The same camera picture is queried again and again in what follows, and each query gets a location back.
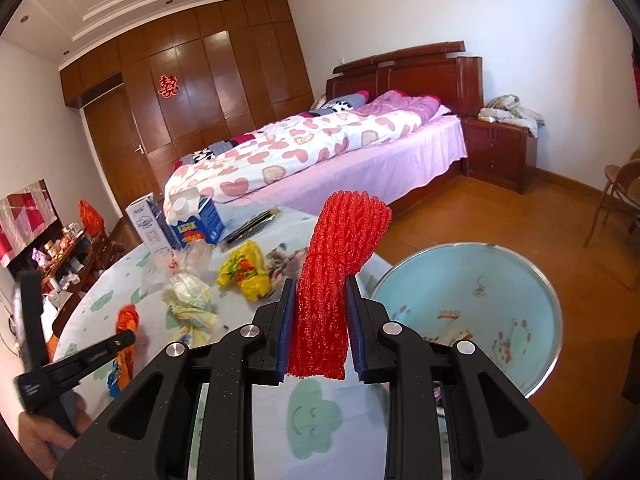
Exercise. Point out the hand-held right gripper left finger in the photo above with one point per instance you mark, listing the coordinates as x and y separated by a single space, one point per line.
286 330

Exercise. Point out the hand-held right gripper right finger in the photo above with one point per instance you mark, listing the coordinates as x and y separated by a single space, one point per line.
354 330

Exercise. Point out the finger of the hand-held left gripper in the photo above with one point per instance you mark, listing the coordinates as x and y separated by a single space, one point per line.
105 350
32 320

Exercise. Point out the orange and blue snack packet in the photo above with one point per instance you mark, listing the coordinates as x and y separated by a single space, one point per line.
125 320

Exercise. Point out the red foam net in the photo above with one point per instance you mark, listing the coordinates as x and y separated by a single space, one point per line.
325 285

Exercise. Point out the grey wrapper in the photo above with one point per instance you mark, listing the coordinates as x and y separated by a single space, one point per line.
282 262

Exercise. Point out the pale yellow plastic bag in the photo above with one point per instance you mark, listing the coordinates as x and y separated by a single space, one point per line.
190 295

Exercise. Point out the light blue trash bin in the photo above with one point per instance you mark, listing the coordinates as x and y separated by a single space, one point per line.
450 280

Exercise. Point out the person's left hand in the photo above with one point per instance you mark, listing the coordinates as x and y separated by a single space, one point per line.
45 440

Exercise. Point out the clutter of small items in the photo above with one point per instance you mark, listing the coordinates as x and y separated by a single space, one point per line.
60 260

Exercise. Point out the black television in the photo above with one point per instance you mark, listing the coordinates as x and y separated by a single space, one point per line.
52 240

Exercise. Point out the brown wooden tv cabinet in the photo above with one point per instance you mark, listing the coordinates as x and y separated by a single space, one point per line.
95 255

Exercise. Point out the red and white cloth cover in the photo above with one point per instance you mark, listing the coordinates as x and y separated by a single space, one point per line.
22 220

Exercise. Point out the dark striped flat packet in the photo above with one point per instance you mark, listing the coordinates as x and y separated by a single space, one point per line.
250 227

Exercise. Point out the red bag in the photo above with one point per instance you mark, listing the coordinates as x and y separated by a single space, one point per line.
91 217

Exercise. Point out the white carton box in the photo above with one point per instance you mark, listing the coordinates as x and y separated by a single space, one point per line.
147 225

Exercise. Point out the blue milk carton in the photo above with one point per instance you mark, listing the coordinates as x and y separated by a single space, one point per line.
200 225

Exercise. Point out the pink bed sheet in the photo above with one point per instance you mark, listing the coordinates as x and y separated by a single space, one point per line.
400 155

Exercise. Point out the brown wooden door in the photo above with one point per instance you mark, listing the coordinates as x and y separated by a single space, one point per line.
120 160

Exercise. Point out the white quilt with pink hearts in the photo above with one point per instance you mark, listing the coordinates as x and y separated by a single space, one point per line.
300 145

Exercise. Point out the cow print pillow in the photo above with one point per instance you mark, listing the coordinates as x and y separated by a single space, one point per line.
345 102

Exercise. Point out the brown wooden nightstand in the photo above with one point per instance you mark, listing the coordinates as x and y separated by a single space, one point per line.
500 155

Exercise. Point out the brown wooden wardrobe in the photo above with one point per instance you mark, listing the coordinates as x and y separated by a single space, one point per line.
225 75

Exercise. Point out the brown wooden bed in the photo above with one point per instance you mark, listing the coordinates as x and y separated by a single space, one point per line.
400 67

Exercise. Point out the grey crumpled clothes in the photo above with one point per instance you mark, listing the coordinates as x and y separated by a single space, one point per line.
505 107

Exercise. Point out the red paper decoration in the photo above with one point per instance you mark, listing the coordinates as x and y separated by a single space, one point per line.
169 86

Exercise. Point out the wicker chair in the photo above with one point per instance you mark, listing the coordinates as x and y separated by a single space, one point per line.
625 180

